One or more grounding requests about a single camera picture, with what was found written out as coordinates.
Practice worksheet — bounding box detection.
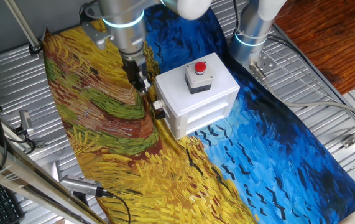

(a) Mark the thick grey cable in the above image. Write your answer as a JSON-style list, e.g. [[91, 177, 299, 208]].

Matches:
[[249, 61, 355, 125]]

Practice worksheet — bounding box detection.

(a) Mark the black base cable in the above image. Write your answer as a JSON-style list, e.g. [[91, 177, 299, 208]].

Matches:
[[231, 0, 242, 38]]

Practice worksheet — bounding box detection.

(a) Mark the ribbed silver camera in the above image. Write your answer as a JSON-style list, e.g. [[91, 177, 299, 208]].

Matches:
[[59, 174, 105, 197]]

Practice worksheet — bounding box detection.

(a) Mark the black camera stand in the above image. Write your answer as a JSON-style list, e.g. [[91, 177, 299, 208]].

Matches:
[[73, 191, 90, 208]]

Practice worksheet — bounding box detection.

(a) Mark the shiny metal plate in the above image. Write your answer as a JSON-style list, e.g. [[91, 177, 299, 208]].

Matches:
[[50, 160, 63, 183]]

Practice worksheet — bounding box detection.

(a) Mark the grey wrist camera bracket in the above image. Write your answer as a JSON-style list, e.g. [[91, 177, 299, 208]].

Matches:
[[81, 21, 114, 50]]

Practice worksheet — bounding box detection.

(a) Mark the painted wheatfield print cloth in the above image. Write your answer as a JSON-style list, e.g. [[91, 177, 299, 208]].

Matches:
[[42, 2, 355, 224]]

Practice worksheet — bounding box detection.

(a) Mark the black cable with round connector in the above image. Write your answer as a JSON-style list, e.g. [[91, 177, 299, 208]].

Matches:
[[79, 1, 99, 24]]

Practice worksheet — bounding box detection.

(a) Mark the white drawer cabinet frame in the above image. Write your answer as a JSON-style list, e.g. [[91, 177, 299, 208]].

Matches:
[[154, 52, 241, 140]]

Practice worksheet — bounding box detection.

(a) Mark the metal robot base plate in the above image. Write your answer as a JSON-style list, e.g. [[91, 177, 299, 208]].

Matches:
[[248, 51, 277, 74]]

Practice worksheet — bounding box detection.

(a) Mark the black silver-camera cable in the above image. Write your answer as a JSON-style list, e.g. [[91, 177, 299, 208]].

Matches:
[[102, 190, 132, 224]]

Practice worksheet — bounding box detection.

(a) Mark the small metal corner bracket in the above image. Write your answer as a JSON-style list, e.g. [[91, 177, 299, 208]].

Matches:
[[341, 135, 355, 149]]

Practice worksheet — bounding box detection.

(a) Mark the grey box with red button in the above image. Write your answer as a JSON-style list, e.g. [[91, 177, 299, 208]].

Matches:
[[184, 61, 214, 95]]

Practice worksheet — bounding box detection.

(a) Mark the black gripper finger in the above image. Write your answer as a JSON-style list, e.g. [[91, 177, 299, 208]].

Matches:
[[130, 77, 142, 91], [139, 73, 152, 94]]

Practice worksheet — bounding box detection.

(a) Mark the aluminium frame bar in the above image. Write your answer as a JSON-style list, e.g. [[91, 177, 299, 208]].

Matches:
[[0, 127, 108, 224]]

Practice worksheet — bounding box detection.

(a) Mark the grey tripod pole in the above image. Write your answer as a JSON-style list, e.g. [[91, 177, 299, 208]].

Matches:
[[4, 0, 43, 52]]

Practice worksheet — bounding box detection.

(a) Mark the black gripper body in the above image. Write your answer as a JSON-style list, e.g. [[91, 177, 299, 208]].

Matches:
[[122, 55, 149, 82]]

